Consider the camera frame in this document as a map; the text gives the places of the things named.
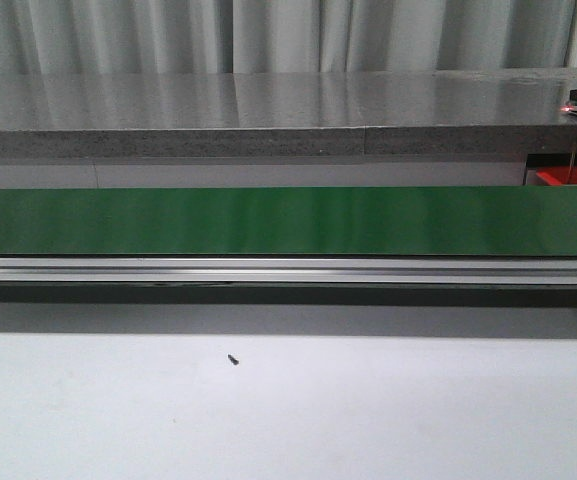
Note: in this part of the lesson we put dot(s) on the green conveyor belt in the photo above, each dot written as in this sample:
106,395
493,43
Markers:
526,221

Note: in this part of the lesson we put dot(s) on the grey stone counter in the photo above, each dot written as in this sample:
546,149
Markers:
510,111

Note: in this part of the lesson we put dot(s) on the red plastic tray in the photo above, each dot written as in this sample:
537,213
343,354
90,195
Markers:
557,176

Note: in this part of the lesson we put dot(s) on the grey curtain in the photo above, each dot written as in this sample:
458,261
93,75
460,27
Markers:
57,37

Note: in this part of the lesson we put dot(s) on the aluminium conveyor frame rail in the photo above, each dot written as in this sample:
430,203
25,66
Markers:
436,297

